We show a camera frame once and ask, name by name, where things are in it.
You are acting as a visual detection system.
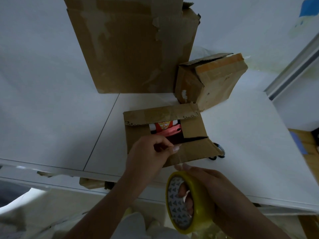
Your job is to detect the person's right hand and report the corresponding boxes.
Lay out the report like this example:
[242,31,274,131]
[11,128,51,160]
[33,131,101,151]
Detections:
[174,164,245,223]

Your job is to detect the person's left hand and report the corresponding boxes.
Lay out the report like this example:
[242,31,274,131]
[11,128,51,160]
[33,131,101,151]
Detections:
[124,135,182,187]

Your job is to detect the small cardboard box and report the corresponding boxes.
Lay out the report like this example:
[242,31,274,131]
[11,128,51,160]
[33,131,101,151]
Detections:
[123,103,224,168]

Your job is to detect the yellow packing tape roll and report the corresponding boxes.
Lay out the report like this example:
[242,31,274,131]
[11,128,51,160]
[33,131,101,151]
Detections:
[165,171,216,235]

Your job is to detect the person's right forearm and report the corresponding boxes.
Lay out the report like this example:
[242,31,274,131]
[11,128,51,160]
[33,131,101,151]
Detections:
[216,197,291,239]

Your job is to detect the person's left forearm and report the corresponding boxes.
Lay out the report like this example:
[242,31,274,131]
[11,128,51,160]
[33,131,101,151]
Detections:
[63,172,148,239]

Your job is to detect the red and pink packet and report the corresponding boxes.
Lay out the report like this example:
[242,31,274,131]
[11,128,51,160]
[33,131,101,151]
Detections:
[149,120,182,137]

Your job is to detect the black and blue scissors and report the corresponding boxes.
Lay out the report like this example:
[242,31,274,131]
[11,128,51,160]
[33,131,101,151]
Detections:
[209,143,226,161]

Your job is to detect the medium taped cardboard box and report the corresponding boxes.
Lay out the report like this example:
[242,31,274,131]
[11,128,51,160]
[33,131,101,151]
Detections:
[174,53,249,112]

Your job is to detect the person's white clothing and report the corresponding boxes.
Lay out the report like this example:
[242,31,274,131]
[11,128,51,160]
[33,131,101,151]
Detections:
[110,211,191,239]

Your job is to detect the blue flat item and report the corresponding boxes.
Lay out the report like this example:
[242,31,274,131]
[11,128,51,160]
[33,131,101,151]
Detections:
[289,131,309,155]

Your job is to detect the large cardboard box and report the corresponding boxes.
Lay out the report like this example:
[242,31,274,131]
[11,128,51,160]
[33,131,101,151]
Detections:
[62,0,201,94]

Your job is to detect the white cloth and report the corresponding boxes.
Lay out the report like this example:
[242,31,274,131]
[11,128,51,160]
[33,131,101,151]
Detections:
[0,188,53,239]

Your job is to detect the white sliding door frame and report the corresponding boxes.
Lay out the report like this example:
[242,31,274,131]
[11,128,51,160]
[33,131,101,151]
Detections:
[264,34,319,101]

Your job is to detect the blue and white wall poster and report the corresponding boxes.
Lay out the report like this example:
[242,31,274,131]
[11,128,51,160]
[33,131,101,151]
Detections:
[289,0,319,35]

